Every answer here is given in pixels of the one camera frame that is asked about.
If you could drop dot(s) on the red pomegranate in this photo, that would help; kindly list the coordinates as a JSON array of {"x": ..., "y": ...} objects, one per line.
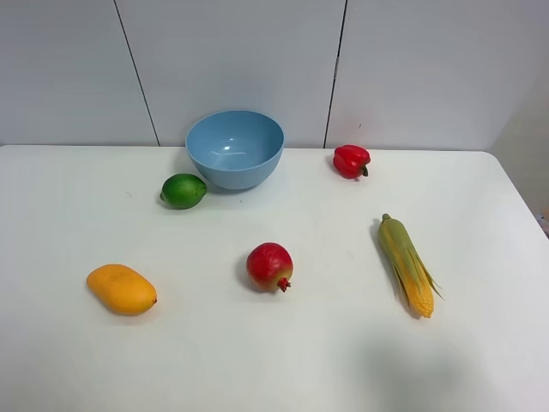
[{"x": 270, "y": 268}]

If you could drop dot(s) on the green lime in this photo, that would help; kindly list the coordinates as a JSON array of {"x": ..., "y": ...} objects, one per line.
[{"x": 183, "y": 191}]

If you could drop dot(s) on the light blue plastic bowl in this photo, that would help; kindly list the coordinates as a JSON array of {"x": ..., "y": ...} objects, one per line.
[{"x": 235, "y": 150}]

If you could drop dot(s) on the red bell pepper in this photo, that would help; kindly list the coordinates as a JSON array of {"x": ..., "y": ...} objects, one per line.
[{"x": 351, "y": 161}]

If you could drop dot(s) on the corn cob with husk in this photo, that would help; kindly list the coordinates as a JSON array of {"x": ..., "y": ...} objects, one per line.
[{"x": 415, "y": 281}]

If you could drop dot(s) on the yellow orange mango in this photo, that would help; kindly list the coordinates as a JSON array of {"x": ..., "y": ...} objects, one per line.
[{"x": 122, "y": 290}]

